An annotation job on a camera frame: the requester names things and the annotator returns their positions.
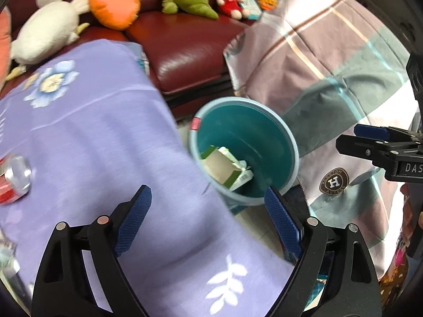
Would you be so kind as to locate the orange carrot plush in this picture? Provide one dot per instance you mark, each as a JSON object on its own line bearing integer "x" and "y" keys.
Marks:
{"x": 114, "y": 0}

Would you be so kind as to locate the blue trash bin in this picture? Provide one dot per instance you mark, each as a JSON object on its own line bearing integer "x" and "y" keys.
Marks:
{"x": 251, "y": 138}

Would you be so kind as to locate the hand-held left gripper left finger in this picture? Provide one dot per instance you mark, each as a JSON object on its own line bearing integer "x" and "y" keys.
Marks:
{"x": 134, "y": 218}

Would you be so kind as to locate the red soda can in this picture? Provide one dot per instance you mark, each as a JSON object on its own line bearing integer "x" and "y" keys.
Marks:
{"x": 16, "y": 181}

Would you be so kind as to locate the white duck plush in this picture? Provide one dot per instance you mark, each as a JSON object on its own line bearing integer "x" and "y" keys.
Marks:
{"x": 43, "y": 33}

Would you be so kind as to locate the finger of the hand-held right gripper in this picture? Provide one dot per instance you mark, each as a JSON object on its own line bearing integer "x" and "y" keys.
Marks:
{"x": 370, "y": 131}
{"x": 360, "y": 148}

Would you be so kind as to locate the dark red leather sofa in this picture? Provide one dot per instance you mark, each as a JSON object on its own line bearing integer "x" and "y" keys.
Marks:
{"x": 185, "y": 49}

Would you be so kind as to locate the clear plastic bag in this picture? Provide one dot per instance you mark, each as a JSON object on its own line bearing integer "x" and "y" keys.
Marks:
{"x": 8, "y": 257}

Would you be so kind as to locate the colourful floral cloth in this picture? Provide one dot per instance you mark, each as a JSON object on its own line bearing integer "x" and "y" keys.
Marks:
{"x": 396, "y": 270}

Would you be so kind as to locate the green white carton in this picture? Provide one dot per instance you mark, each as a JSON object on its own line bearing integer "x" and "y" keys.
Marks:
{"x": 219, "y": 166}

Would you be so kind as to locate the person's right hand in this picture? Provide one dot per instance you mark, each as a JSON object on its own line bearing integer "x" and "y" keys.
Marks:
{"x": 404, "y": 194}

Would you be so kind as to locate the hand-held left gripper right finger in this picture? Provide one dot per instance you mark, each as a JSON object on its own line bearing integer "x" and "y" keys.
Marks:
{"x": 282, "y": 221}

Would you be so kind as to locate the colourful picture book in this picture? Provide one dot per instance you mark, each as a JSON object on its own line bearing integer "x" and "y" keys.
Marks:
{"x": 252, "y": 6}

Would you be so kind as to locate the purple floral blanket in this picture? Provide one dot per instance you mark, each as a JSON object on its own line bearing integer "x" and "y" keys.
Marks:
{"x": 99, "y": 138}

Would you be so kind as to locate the orange toy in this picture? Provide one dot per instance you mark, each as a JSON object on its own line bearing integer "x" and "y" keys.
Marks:
{"x": 267, "y": 1}

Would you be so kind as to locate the pink grey plaid blanket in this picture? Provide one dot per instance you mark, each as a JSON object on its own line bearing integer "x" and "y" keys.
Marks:
{"x": 330, "y": 56}

